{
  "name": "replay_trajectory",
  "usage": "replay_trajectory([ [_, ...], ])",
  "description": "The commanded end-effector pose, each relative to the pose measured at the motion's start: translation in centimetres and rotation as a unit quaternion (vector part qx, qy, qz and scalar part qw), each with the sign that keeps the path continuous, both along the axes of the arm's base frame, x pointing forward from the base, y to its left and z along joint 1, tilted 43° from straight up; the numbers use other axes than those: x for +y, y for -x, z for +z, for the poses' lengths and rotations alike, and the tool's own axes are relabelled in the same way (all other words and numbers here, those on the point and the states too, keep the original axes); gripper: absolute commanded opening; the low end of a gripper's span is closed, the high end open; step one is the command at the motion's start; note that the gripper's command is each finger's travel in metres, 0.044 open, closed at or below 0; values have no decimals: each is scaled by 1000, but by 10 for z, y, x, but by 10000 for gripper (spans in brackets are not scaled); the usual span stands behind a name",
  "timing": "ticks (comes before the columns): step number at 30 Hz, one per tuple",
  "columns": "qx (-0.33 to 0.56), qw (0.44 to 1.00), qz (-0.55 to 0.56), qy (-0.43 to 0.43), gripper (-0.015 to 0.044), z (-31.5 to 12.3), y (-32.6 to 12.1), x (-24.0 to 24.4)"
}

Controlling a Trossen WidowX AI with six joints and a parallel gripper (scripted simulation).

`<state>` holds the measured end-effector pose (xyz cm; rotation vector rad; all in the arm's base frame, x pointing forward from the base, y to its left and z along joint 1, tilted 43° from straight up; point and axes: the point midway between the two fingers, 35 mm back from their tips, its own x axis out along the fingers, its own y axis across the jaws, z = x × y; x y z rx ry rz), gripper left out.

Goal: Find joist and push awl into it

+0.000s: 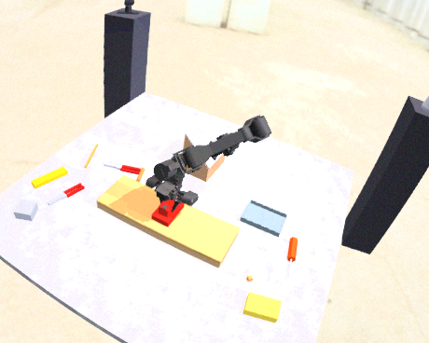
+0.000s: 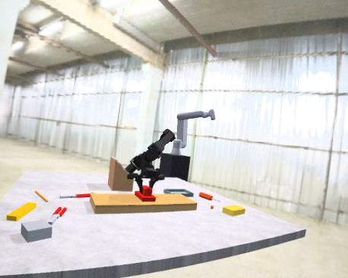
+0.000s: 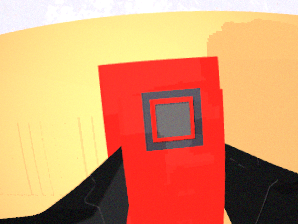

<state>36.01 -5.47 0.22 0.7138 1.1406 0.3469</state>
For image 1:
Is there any yellow flat bar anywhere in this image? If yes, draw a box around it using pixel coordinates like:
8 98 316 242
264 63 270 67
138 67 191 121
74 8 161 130
31 167 67 189

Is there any red-handled awl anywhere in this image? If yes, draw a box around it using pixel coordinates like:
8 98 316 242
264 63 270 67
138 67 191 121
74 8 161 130
48 183 85 206
104 162 141 174

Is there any pale yellow rectangular block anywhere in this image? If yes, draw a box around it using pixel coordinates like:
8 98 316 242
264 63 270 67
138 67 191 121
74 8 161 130
242 292 282 323

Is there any pale yellow panel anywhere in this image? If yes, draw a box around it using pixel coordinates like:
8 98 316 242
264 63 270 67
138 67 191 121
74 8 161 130
96 175 241 268

